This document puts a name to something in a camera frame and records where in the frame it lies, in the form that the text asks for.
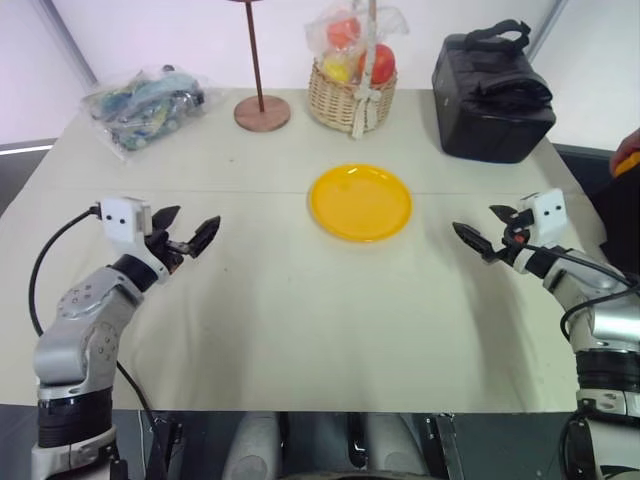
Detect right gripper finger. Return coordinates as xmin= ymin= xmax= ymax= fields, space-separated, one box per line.
xmin=451 ymin=222 xmax=502 ymax=262
xmin=489 ymin=203 xmax=519 ymax=224

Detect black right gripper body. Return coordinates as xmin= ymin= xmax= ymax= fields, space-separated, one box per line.
xmin=499 ymin=209 xmax=533 ymax=267

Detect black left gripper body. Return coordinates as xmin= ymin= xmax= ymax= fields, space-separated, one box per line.
xmin=144 ymin=226 xmax=195 ymax=277

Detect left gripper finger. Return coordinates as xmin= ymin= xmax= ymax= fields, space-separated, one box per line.
xmin=150 ymin=204 xmax=183 ymax=233
xmin=186 ymin=215 xmax=223 ymax=259

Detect grey frame bar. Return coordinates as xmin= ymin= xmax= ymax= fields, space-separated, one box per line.
xmin=35 ymin=0 xmax=100 ymax=87
xmin=530 ymin=0 xmax=572 ymax=57

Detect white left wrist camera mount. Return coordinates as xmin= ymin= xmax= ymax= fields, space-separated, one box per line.
xmin=94 ymin=197 xmax=170 ymax=285

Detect red apple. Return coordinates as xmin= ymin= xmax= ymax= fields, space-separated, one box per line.
xmin=358 ymin=43 xmax=398 ymax=86

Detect brown wooden pole stand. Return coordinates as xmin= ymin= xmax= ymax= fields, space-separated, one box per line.
xmin=226 ymin=0 xmax=292 ymax=133

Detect person's dark clothing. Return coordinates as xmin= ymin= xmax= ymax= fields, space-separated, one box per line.
xmin=596 ymin=168 xmax=640 ymax=277

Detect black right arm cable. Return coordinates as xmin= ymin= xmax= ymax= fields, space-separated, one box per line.
xmin=519 ymin=243 xmax=640 ymax=344

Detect yellow item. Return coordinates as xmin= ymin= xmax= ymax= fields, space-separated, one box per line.
xmin=322 ymin=51 xmax=354 ymax=83

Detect black fabric bag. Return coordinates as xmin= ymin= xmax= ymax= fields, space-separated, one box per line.
xmin=430 ymin=18 xmax=558 ymax=164

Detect orange object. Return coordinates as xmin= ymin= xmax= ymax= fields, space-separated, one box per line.
xmin=613 ymin=151 xmax=640 ymax=178

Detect person's hand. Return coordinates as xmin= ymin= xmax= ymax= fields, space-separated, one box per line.
xmin=614 ymin=127 xmax=640 ymax=165

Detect yellow plastic plate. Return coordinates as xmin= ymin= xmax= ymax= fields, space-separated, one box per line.
xmin=308 ymin=163 xmax=414 ymax=245

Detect red item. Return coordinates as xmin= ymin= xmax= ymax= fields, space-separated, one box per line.
xmin=327 ymin=17 xmax=363 ymax=49

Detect white tablecloth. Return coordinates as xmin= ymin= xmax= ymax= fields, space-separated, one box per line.
xmin=0 ymin=87 xmax=617 ymax=414

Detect clear plastic fruit bag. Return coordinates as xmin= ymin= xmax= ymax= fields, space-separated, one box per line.
xmin=304 ymin=0 xmax=412 ymax=87

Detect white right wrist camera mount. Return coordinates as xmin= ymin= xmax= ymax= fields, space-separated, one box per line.
xmin=518 ymin=188 xmax=569 ymax=274

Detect white ribbon bow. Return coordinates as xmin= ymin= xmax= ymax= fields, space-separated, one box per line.
xmin=349 ymin=0 xmax=385 ymax=142

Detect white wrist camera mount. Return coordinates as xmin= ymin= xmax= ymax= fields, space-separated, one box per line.
xmin=94 ymin=197 xmax=170 ymax=285
xmin=518 ymin=188 xmax=569 ymax=274

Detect woven wicker basket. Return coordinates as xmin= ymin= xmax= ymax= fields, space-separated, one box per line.
xmin=306 ymin=57 xmax=400 ymax=135

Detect clear bag of toys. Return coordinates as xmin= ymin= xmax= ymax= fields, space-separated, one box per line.
xmin=79 ymin=64 xmax=209 ymax=163

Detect grey rounded shape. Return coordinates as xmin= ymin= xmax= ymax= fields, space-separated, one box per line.
xmin=363 ymin=412 xmax=432 ymax=480
xmin=221 ymin=412 xmax=282 ymax=480

